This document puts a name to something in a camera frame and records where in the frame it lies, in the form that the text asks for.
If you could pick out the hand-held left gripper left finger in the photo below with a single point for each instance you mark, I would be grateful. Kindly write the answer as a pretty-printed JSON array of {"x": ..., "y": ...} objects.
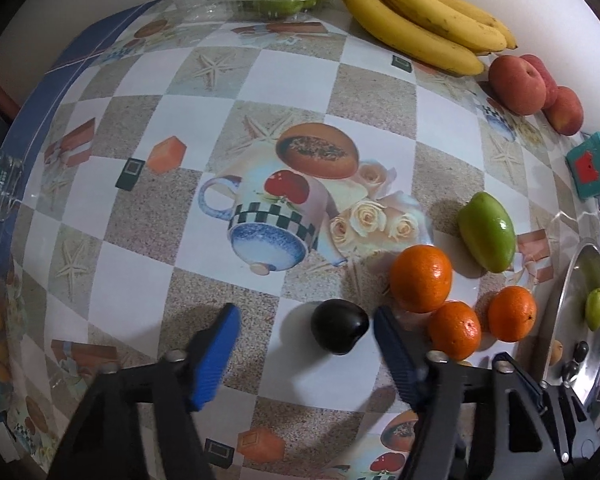
[{"x": 212, "y": 360}]

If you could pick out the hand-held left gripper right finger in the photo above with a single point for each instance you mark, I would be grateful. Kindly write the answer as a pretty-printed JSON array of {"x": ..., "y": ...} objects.
[{"x": 395, "y": 355}]

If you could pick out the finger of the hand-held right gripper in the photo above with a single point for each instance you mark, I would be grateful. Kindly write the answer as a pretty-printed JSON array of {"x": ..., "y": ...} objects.
[{"x": 572, "y": 425}]

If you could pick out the black plum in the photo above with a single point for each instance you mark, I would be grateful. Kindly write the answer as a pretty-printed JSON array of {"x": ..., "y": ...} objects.
[
  {"x": 340, "y": 326},
  {"x": 569, "y": 372},
  {"x": 581, "y": 350}
]

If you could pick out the orange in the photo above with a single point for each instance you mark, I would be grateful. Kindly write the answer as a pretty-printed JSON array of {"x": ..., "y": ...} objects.
[
  {"x": 454, "y": 330},
  {"x": 421, "y": 278},
  {"x": 511, "y": 313}
]

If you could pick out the small brown fruit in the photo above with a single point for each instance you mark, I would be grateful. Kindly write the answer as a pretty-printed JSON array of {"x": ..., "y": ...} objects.
[{"x": 556, "y": 351}]

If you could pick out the large green mango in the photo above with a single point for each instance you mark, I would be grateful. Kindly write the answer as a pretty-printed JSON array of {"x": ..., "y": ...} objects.
[{"x": 596, "y": 307}]

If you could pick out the round steel plate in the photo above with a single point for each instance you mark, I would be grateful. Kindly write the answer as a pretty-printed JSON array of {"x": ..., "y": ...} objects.
[{"x": 575, "y": 285}]

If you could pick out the small green mango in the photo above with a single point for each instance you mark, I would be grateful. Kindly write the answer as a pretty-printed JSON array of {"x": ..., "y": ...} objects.
[{"x": 487, "y": 232}]

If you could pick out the teal box with red print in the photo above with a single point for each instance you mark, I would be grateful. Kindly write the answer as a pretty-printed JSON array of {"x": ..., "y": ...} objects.
[{"x": 592, "y": 165}]

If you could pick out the red apple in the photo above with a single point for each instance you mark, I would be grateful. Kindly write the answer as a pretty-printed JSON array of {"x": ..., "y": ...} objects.
[
  {"x": 517, "y": 85},
  {"x": 547, "y": 77},
  {"x": 565, "y": 110}
]

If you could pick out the bunch of yellow bananas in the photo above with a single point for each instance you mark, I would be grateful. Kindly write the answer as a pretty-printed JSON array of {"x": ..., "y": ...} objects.
[{"x": 405, "y": 25}]

